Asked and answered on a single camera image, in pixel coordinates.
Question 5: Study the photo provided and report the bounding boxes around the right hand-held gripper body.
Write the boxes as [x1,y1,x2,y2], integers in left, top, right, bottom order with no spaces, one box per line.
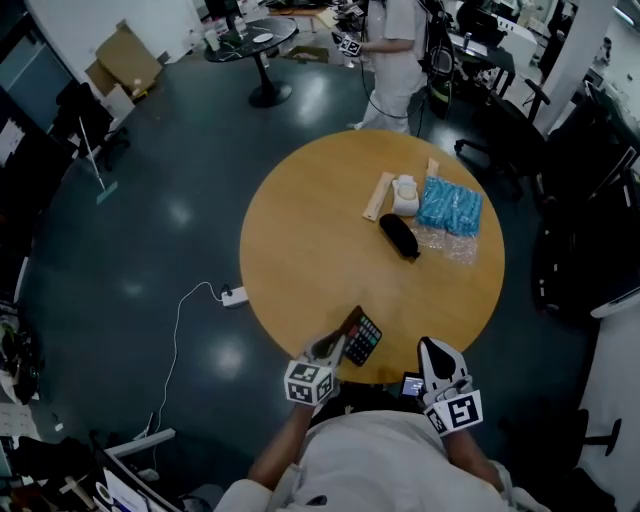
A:
[422,378,486,439]

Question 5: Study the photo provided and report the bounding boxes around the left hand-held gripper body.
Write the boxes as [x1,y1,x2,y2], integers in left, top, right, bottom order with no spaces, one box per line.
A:
[282,341,347,408]

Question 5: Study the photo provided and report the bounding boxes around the black calculator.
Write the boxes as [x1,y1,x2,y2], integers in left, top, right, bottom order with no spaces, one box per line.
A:
[343,305,384,368]

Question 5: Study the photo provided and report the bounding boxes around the person's left forearm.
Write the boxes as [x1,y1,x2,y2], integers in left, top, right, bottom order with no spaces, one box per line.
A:
[246,399,322,495]

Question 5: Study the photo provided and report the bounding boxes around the person's right forearm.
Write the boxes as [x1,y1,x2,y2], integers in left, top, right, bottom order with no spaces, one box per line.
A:
[441,425,502,490]

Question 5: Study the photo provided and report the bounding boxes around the small black screen device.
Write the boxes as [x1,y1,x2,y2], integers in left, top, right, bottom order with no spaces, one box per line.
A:
[399,370,426,399]

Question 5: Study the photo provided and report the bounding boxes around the person's white shirt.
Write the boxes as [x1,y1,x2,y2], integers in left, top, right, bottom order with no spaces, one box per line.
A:
[213,408,554,512]

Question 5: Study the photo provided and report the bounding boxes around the white power strip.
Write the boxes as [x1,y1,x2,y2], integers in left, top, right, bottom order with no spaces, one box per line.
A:
[220,284,250,309]

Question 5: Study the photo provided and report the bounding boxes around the black office chair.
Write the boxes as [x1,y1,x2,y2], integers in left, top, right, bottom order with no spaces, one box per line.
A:
[53,81,132,172]
[453,78,557,202]
[498,406,625,502]

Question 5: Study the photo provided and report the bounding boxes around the black pouch case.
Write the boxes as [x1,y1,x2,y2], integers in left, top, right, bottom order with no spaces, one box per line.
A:
[378,212,422,264]

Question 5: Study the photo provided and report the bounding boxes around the clear bubble wrap bag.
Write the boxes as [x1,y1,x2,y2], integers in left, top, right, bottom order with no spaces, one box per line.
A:
[443,231,479,267]
[411,225,447,252]

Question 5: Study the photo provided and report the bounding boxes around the white round device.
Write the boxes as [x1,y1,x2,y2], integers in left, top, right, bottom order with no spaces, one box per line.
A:
[390,174,421,218]

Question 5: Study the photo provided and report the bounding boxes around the blue packet bag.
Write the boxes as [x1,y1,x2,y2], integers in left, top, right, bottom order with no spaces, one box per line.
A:
[415,176,484,237]

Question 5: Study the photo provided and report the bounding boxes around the black storage cases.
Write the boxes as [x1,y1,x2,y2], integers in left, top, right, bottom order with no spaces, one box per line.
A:
[528,193,640,317]

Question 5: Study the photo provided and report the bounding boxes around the white metal stand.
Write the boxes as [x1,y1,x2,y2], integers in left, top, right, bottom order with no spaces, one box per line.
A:
[101,427,177,460]

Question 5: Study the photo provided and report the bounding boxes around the open flat cardboard box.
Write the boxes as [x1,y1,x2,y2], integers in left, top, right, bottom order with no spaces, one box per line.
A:
[283,44,332,65]

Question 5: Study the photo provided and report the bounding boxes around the black round table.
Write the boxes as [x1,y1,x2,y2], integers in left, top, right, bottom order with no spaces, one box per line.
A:
[203,16,300,110]

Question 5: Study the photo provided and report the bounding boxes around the black rectangular desk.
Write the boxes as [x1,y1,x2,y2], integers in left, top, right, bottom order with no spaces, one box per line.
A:
[448,28,517,97]

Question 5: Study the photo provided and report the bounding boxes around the white cardboard box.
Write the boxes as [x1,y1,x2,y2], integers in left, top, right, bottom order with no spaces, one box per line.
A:
[101,83,137,120]

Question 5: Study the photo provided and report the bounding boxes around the brown cardboard boxes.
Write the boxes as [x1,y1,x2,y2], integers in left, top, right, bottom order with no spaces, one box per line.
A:
[83,23,165,100]

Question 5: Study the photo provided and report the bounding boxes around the white power cable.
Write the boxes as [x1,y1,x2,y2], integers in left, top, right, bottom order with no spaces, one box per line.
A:
[148,280,227,437]

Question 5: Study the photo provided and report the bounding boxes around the white-handled mop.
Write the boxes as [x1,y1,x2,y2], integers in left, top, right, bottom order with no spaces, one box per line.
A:
[76,116,121,207]

